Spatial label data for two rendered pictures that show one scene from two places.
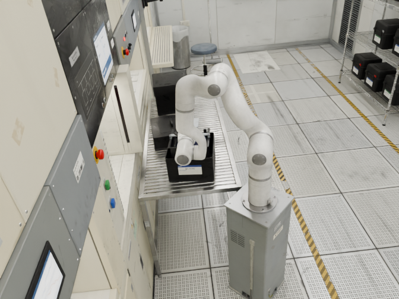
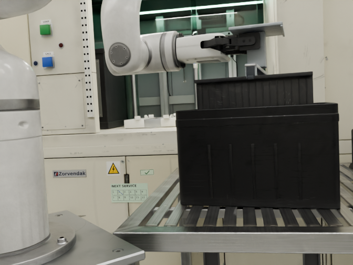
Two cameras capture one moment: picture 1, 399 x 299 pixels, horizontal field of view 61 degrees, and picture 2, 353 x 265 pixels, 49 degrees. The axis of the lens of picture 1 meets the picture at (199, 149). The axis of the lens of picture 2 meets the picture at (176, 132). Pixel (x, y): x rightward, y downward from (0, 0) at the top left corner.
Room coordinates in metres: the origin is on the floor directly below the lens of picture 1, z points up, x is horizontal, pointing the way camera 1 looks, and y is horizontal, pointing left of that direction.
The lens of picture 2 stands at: (1.69, -0.76, 0.94)
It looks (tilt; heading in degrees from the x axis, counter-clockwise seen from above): 4 degrees down; 101
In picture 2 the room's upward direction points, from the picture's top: 3 degrees counter-clockwise
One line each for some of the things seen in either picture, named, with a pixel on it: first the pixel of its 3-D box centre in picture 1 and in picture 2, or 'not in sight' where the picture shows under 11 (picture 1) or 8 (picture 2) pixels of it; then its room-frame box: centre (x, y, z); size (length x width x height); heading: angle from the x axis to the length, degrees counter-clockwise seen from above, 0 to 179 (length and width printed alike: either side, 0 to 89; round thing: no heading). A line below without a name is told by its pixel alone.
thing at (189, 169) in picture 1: (192, 156); (260, 148); (1.71, 0.05, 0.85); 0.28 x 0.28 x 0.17; 83
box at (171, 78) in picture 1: (171, 92); not in sight; (2.58, 0.18, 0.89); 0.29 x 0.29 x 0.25; 5
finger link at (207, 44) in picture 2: not in sight; (214, 44); (1.62, 0.02, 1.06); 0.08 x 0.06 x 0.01; 101
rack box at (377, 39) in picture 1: (389, 33); not in sight; (3.75, -2.23, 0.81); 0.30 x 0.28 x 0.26; 177
